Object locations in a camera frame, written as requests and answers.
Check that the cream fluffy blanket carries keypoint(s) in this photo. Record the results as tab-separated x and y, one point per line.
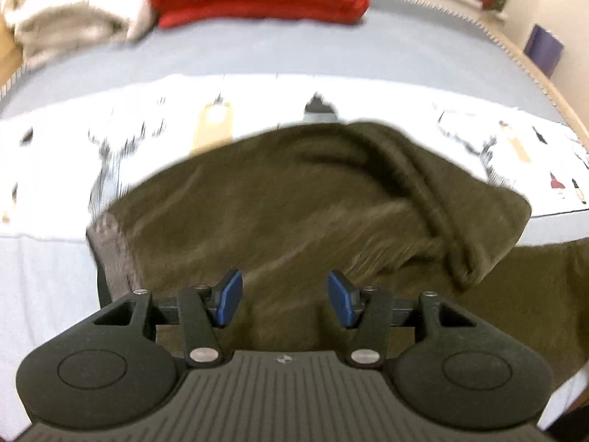
73	9

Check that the wooden bed frame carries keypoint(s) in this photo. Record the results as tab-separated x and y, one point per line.
547	76

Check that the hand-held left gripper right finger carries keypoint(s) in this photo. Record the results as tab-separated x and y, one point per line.
338	297

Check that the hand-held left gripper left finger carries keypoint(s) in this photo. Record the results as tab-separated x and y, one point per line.
230	297

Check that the purple box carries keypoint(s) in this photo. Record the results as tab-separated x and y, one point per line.
544	48

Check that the grey printed bed sheet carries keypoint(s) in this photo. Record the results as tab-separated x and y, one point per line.
276	53

